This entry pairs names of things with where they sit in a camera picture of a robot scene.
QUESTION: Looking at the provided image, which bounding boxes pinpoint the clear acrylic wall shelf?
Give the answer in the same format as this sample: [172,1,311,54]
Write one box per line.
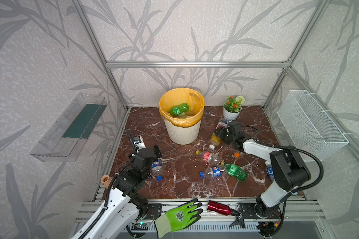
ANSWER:
[30,93,107,162]

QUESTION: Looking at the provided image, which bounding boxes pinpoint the green work glove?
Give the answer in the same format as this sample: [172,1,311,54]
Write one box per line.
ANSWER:
[154,198,203,239]

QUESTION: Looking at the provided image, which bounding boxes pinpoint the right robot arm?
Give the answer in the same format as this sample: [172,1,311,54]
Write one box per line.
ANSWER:
[214,121,324,218]

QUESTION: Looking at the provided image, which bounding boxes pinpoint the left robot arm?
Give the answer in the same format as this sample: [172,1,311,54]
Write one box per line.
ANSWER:
[73,145,162,239]

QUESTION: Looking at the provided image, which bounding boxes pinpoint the pepsi bottle front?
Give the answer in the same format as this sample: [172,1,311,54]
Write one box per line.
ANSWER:
[199,166,225,179]

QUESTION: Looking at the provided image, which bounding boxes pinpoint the small clay pot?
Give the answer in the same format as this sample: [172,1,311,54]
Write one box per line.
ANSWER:
[100,175,113,189]

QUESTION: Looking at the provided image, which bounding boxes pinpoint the blue label bottle near plant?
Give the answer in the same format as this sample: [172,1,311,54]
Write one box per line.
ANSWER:
[216,118,230,129]

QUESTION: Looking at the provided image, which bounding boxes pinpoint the red spray bottle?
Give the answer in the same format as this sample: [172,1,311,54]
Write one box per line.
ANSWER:
[207,200,240,216]

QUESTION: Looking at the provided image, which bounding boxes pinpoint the right circuit board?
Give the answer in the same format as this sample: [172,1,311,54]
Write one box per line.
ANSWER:
[256,221,283,238]

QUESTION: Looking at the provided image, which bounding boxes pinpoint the pink label clear bottle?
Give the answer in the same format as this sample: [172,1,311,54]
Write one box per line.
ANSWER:
[195,150,222,166]

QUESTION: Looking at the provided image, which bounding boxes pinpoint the yellow red label bottle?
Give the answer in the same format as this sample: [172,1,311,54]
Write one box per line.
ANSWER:
[209,133,221,146]

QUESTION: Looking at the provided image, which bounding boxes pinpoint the green sprite bottle right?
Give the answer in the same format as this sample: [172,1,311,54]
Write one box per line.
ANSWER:
[221,161,248,182]

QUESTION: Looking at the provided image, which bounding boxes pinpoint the green bottle yellow cap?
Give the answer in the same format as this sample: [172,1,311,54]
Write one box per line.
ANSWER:
[169,103,189,117]

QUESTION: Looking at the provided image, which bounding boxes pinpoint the white ribbed trash bin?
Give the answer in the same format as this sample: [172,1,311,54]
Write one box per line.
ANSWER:
[164,120,201,145]

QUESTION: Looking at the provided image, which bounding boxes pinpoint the left circuit board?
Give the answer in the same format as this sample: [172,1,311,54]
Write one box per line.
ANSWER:
[130,221,151,232]

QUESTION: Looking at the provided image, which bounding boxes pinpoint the black clamp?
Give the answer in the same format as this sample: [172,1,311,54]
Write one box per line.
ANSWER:
[229,213,245,229]

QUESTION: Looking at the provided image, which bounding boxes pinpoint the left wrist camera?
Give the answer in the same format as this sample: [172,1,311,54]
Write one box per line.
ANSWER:
[133,135,146,151]

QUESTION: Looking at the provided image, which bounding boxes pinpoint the pepsi bottle left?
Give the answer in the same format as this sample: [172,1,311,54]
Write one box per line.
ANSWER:
[151,159,164,182]

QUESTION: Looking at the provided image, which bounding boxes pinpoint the circuit board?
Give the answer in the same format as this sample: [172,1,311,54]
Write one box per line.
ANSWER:
[130,221,151,232]
[256,221,283,238]

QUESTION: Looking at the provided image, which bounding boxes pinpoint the white wire mesh basket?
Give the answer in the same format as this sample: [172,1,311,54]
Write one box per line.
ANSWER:
[277,90,349,160]

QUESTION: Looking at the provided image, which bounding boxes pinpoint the potted artificial plant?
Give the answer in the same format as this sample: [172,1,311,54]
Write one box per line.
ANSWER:
[223,96,245,120]

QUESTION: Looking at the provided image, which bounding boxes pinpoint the blue label bottle right edge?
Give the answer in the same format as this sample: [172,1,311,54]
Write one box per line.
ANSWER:
[265,161,275,182]

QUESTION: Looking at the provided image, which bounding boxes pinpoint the pepsi bottle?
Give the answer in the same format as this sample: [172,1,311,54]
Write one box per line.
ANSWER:
[151,159,164,182]
[199,166,225,179]

